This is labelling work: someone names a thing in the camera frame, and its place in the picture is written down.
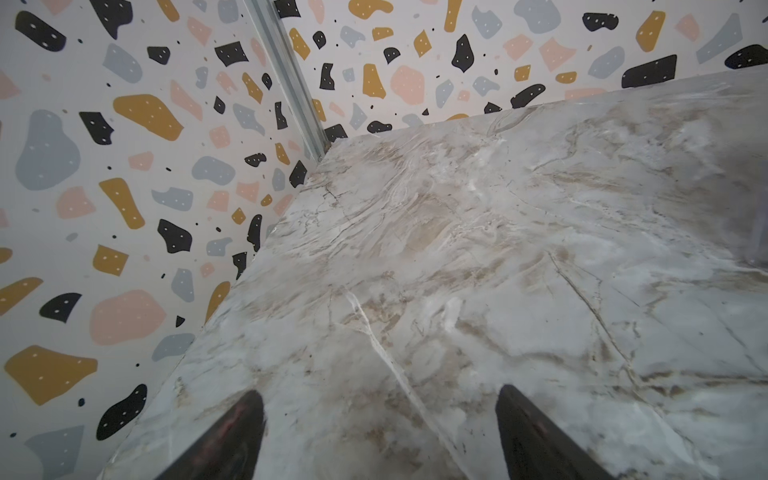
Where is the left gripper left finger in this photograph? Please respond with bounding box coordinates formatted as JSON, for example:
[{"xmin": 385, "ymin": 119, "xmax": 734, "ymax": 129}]
[{"xmin": 156, "ymin": 390, "xmax": 266, "ymax": 480}]

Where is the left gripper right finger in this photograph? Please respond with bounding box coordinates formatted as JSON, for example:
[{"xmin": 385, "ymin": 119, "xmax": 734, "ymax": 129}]
[{"xmin": 495, "ymin": 384, "xmax": 613, "ymax": 480}]

